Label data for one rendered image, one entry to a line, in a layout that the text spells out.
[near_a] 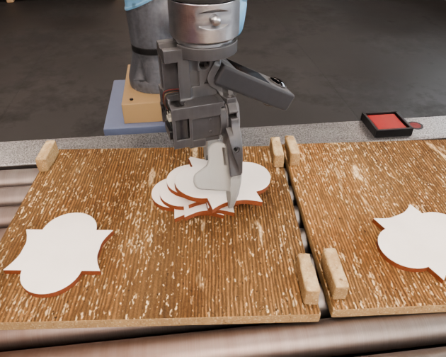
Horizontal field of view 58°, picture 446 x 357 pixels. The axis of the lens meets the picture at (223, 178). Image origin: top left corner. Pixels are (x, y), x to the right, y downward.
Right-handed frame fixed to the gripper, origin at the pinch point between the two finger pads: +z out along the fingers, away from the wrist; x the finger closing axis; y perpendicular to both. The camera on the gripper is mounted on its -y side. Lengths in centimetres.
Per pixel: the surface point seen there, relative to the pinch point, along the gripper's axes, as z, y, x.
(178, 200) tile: 3.5, 6.4, -1.5
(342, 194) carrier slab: 5.2, -18.3, 3.4
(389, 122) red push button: 5.9, -40.3, -14.1
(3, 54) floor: 100, 90, -361
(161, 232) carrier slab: 5.2, 9.9, 2.5
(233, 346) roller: 6.9, 5.7, 20.4
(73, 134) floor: 100, 35, -195
